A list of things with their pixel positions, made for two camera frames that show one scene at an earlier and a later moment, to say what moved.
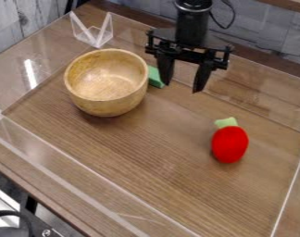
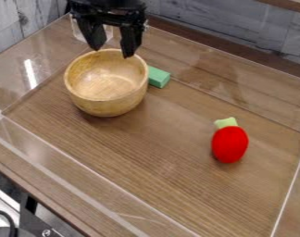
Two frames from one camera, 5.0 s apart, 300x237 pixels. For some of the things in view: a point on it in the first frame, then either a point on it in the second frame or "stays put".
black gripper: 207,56 → 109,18
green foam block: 154,78 stays put
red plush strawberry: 229,141 stays put
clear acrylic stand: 94,36 stays put
